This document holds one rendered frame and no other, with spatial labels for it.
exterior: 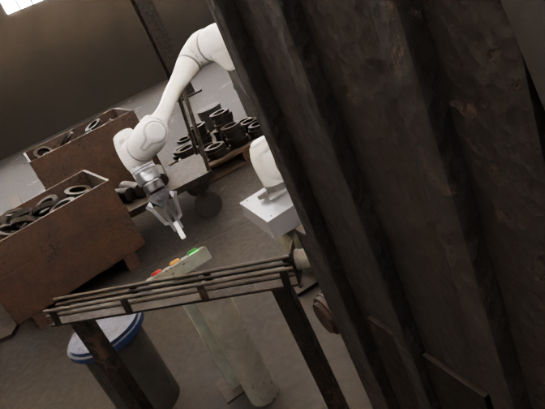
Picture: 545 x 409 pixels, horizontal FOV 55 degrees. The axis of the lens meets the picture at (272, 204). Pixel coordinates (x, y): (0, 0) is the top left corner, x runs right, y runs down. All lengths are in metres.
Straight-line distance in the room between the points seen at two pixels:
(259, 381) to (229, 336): 0.24
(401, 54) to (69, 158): 4.62
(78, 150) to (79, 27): 8.25
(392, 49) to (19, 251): 3.15
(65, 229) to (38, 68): 9.67
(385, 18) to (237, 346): 1.55
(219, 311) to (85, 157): 3.41
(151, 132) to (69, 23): 11.38
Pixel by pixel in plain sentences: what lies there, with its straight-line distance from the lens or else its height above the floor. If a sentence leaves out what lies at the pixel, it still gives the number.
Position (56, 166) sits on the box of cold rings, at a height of 0.60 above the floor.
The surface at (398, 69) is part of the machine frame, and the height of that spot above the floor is 1.26.
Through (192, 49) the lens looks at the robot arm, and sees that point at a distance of 2.23.
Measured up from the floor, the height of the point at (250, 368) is 0.19.
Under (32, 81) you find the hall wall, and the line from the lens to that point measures 13.02.
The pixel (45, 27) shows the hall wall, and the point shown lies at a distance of 13.08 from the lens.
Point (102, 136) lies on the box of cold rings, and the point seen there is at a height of 0.65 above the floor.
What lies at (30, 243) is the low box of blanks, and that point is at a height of 0.52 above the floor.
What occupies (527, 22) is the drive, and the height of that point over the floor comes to 1.28.
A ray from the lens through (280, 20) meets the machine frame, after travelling 0.72.
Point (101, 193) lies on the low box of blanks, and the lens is 3.55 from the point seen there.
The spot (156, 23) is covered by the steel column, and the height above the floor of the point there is 1.28.
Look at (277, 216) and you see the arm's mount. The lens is 2.34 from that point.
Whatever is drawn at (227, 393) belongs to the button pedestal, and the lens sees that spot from 2.26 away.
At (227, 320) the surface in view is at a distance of 1.88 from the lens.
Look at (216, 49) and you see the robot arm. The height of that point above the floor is 1.19.
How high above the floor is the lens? 1.39
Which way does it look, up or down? 23 degrees down
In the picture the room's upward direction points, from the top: 24 degrees counter-clockwise
